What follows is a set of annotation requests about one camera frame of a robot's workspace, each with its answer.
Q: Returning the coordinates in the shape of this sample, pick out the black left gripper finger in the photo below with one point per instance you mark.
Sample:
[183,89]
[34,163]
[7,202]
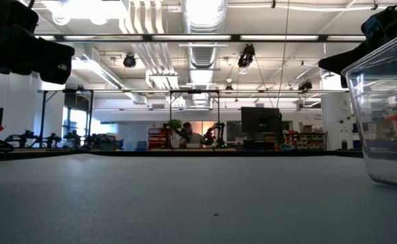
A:
[58,64]

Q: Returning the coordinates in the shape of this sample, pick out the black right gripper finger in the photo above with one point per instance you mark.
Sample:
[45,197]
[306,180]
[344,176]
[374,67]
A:
[340,61]

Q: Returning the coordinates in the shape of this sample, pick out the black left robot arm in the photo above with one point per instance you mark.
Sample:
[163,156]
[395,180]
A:
[5,13]

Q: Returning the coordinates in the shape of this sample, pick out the background black robot arm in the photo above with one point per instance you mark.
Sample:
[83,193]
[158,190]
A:
[215,132]

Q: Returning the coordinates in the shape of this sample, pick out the clear plastic basket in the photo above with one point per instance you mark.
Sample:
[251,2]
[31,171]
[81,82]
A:
[374,135]

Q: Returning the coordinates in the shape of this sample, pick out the cardboard box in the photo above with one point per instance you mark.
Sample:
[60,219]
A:
[307,128]

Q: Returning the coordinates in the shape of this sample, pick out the background robot arms row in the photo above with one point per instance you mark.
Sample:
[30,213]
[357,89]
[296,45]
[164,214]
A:
[32,139]

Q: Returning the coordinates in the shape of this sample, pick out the parts shelf rack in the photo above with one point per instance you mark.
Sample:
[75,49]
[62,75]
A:
[305,139]

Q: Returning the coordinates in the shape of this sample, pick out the black overhead rig bar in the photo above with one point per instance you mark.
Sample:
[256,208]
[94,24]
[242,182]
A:
[147,37]

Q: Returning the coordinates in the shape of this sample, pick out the black monitor screen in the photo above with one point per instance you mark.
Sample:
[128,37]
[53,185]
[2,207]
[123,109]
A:
[259,120]

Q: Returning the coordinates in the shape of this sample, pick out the red bin rack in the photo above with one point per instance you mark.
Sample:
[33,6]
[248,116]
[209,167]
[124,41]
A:
[155,135]

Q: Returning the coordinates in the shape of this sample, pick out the green plant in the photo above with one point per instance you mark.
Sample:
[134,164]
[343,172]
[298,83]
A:
[174,124]

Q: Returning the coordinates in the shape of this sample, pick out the person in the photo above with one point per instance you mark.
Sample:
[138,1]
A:
[189,135]

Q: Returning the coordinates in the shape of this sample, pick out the tall black frame stand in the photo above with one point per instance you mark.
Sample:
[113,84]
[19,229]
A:
[43,115]

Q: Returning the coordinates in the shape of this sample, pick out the black hanging ceiling camera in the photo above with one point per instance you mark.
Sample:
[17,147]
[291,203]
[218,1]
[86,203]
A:
[246,56]
[129,61]

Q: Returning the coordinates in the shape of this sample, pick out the silver round air duct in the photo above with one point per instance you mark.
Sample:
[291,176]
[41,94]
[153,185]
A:
[202,54]

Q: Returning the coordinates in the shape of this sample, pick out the black metal frame stand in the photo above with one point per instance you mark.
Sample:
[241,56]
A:
[194,91]

